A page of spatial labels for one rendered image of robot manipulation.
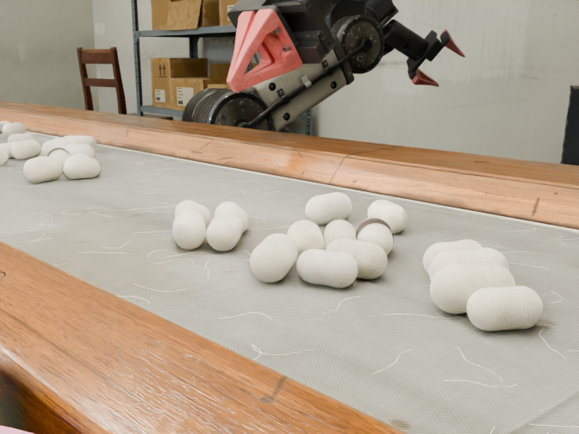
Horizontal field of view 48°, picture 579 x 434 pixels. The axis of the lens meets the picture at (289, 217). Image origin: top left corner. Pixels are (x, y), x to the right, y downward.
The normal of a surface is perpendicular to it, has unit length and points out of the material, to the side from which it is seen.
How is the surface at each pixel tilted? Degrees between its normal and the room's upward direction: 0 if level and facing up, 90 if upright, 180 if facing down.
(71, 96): 89
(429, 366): 0
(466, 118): 90
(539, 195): 45
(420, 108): 90
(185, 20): 77
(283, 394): 0
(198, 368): 0
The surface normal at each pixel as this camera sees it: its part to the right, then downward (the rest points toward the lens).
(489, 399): 0.00, -0.97
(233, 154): -0.50, -0.56
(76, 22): 0.64, 0.18
